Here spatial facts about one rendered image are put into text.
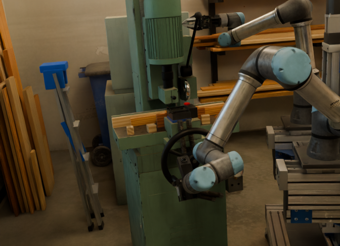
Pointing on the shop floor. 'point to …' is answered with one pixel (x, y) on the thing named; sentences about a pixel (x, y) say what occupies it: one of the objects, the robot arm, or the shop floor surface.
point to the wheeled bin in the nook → (99, 78)
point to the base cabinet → (171, 211)
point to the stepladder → (74, 140)
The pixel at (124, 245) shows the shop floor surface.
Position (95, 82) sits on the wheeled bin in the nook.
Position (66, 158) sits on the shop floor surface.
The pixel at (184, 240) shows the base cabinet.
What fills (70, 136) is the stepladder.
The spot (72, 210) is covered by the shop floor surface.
